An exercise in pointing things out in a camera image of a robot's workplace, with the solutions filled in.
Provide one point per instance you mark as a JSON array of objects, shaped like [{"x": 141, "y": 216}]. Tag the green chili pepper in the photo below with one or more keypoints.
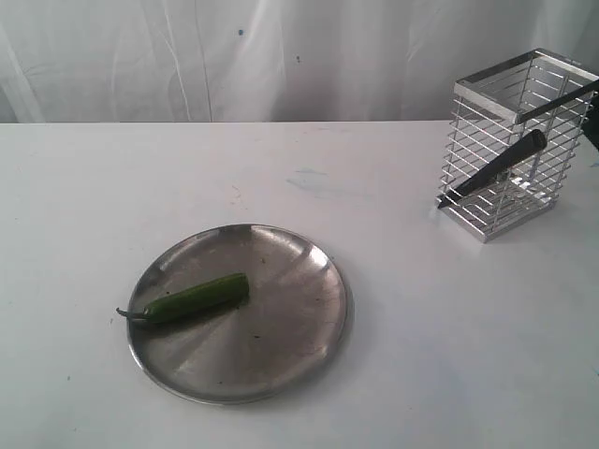
[{"x": 231, "y": 289}]

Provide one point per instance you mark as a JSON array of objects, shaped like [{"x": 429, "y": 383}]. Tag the black handled knife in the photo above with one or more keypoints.
[{"x": 532, "y": 143}]

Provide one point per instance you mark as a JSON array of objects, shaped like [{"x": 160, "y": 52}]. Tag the round steel plate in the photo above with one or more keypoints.
[{"x": 286, "y": 331}]

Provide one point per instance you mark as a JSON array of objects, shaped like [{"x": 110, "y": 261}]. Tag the white backdrop curtain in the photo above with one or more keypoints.
[{"x": 264, "y": 61}]

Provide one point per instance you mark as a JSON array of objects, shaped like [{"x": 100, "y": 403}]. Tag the wire metal utensil holder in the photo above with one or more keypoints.
[{"x": 494, "y": 108}]

